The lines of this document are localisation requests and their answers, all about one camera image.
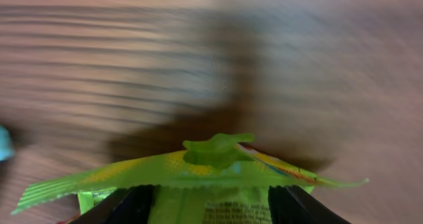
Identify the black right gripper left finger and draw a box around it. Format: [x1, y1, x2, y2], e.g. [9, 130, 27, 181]
[70, 185, 154, 224]

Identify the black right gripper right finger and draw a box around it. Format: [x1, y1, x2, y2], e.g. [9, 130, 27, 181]
[268, 186, 350, 224]

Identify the teal white snack packet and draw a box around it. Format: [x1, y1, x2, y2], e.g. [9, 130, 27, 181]
[0, 126, 15, 161]

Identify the green clear snack bag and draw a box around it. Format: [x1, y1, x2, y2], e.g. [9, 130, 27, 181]
[12, 133, 362, 215]

